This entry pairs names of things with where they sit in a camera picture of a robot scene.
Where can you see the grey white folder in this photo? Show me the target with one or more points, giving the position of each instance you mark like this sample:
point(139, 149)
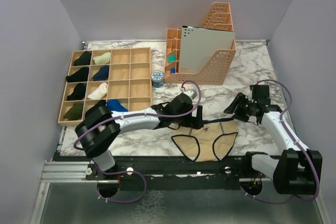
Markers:
point(199, 44)

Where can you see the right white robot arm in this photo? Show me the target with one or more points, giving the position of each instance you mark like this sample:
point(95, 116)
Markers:
point(298, 170)

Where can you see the dark green rolled sock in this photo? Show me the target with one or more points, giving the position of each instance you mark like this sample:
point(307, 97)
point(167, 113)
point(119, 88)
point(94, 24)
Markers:
point(74, 113)

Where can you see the wooden compartment tray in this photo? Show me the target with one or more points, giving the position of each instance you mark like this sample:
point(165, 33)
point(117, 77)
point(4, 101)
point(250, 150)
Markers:
point(129, 80)

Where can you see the black rolled sock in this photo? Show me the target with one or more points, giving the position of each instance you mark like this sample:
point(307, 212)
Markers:
point(79, 76)
point(84, 59)
point(75, 91)

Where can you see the blue patterned round tin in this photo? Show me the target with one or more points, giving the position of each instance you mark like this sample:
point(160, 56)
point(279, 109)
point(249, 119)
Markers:
point(157, 78)

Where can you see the pale green rolled sock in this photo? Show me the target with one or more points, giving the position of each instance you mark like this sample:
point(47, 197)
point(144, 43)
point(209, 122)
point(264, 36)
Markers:
point(102, 59)

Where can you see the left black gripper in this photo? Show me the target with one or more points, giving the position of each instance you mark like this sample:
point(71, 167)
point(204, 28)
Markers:
point(193, 122)

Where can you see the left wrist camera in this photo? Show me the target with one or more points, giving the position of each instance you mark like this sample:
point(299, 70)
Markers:
point(192, 94)

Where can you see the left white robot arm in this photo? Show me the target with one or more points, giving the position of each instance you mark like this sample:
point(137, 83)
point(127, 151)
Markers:
point(100, 128)

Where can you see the black rolled sock top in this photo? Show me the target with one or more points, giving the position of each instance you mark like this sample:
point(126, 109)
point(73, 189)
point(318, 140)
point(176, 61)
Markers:
point(84, 59)

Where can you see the aluminium extrusion rail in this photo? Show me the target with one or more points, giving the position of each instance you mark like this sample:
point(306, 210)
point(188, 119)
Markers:
point(64, 172)

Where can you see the beige underwear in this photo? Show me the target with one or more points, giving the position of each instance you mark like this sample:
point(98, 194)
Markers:
point(212, 142)

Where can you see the white rolled sock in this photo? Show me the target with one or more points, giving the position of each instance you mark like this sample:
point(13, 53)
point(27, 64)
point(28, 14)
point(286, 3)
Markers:
point(97, 92)

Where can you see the peach file organizer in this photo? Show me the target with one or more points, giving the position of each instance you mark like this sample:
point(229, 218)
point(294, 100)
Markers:
point(214, 72)

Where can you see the navy rolled sock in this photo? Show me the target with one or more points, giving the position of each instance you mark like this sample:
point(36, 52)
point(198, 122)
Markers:
point(102, 74)

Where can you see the blue boxer underwear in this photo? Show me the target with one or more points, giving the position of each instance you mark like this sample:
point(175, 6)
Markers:
point(115, 105)

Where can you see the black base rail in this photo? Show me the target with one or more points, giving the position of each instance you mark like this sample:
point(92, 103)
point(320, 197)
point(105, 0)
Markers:
point(175, 173)

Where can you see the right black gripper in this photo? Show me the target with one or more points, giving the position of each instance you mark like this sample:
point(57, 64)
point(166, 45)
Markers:
point(238, 100)

